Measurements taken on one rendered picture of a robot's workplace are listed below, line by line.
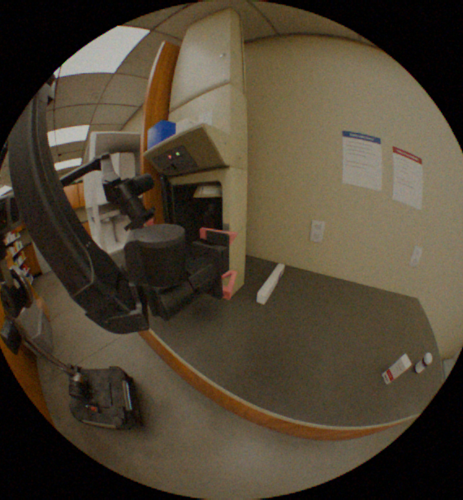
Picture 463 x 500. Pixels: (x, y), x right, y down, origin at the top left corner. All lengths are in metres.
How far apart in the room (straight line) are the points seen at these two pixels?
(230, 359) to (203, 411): 0.96
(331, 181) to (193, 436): 1.77
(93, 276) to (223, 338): 0.39
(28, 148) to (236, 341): 0.55
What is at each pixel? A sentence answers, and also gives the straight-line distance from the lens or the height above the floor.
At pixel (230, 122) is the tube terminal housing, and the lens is 0.50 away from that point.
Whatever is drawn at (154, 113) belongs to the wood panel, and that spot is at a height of 1.73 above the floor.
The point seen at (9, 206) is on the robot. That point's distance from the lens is 0.89.
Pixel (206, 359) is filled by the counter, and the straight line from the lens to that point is 0.44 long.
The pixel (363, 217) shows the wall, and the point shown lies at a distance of 0.84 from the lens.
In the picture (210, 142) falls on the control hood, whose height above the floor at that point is 1.46.
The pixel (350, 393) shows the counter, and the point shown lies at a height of 0.94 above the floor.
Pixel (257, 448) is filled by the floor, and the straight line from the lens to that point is 1.36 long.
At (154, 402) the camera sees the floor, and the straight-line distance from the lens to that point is 1.47.
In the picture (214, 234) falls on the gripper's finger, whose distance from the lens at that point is 0.24.
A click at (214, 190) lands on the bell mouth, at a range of 0.53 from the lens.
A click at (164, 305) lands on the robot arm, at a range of 0.19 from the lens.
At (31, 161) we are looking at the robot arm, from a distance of 0.20.
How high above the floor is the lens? 1.33
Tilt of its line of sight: 23 degrees down
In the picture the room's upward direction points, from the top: straight up
